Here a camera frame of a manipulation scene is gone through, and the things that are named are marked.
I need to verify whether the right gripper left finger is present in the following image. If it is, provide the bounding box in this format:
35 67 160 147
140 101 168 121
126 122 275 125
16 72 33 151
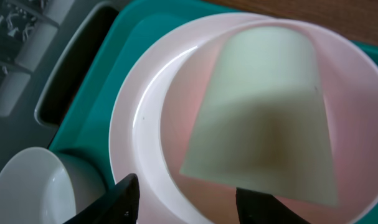
65 173 140 224

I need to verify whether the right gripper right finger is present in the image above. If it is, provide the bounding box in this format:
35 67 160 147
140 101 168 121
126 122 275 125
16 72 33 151
236 188 309 224

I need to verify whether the pale green cup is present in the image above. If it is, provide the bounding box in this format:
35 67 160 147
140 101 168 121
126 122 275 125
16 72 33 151
180 26 338 205

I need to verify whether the pink bowl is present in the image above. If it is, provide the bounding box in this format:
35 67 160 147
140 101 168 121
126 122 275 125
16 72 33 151
159 18 378 224

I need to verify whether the teal serving tray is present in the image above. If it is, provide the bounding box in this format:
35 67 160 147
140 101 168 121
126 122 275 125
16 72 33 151
48 0 378 224

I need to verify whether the grey bowl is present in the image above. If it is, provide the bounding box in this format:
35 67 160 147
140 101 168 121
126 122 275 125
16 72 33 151
0 147 106 224

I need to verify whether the large pink plate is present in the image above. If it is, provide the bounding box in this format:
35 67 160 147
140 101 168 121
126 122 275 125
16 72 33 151
108 12 265 223

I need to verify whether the grey plastic dish rack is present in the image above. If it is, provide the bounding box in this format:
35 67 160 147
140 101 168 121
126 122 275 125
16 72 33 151
0 0 127 172

